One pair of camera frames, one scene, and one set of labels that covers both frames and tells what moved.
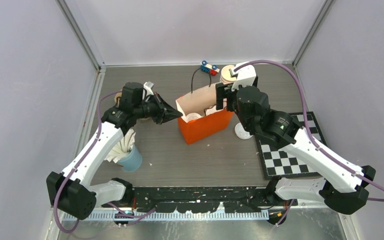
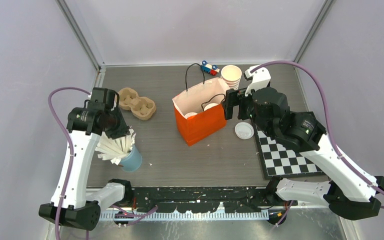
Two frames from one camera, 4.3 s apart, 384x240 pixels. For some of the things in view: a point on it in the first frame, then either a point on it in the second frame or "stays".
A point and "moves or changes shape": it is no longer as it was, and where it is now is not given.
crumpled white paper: [124, 146] stays
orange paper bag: [201, 120] moves or changes shape
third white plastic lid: [240, 131] stays
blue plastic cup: [133, 161] stays
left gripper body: [158, 109] → [117, 126]
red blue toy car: [212, 69] stays
